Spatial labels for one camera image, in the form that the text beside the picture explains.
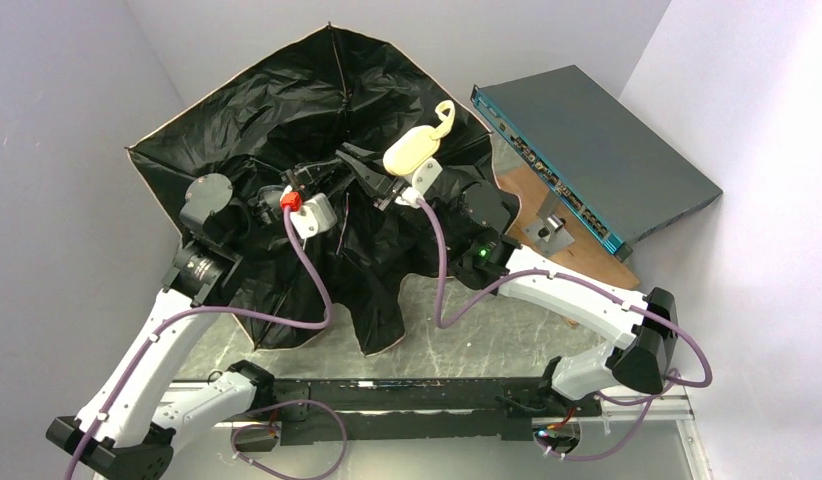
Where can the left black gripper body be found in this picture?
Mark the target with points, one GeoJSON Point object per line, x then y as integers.
{"type": "Point", "coordinates": [299, 177]}

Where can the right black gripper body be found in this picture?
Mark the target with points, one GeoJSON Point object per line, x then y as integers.
{"type": "Point", "coordinates": [390, 192]}

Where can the beige umbrella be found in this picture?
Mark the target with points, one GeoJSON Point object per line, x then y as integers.
{"type": "Point", "coordinates": [293, 109]}

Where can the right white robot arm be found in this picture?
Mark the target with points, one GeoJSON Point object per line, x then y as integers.
{"type": "Point", "coordinates": [457, 226]}

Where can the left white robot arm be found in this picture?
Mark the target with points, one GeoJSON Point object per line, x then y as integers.
{"type": "Point", "coordinates": [196, 291]}

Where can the wooden board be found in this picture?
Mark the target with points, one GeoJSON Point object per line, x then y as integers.
{"type": "Point", "coordinates": [576, 248]}

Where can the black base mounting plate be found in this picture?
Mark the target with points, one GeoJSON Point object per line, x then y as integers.
{"type": "Point", "coordinates": [507, 408]}

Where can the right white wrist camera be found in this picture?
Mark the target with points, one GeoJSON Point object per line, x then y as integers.
{"type": "Point", "coordinates": [417, 183]}

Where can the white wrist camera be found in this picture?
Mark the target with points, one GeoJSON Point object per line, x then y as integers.
{"type": "Point", "coordinates": [417, 183]}
{"type": "Point", "coordinates": [307, 218]}

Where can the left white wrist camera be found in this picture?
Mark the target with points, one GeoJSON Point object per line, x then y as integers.
{"type": "Point", "coordinates": [307, 218]}

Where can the metal switch stand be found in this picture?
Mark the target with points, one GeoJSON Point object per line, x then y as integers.
{"type": "Point", "coordinates": [547, 232]}

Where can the dark teal network switch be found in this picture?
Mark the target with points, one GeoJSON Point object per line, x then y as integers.
{"type": "Point", "coordinates": [619, 178]}

